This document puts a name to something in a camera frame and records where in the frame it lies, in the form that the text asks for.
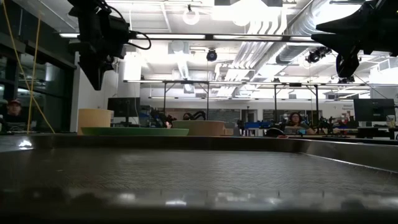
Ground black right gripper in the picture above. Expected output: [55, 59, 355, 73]
[310, 0, 398, 79]

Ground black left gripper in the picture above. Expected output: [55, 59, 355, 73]
[67, 0, 131, 91]

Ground orange cup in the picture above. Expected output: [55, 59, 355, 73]
[77, 108, 114, 136]

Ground green plate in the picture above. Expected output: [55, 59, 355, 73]
[80, 126, 190, 137]

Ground white bowl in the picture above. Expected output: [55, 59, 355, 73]
[172, 119, 226, 137]

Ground black computer monitor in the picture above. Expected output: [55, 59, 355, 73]
[107, 97, 141, 127]
[353, 98, 397, 123]

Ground long linear ceiling light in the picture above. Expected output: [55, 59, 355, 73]
[58, 32, 315, 43]

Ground person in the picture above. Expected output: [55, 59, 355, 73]
[0, 98, 29, 133]
[283, 111, 315, 136]

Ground round ceiling lamp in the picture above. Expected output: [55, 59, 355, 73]
[182, 4, 201, 26]

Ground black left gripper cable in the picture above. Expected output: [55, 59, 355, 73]
[124, 29, 152, 51]

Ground silver ventilation duct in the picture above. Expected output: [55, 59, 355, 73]
[275, 0, 335, 65]

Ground long yellow extension cord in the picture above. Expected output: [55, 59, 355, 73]
[1, 0, 56, 135]

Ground black background station frame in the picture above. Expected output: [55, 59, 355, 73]
[161, 80, 213, 121]
[272, 82, 320, 126]

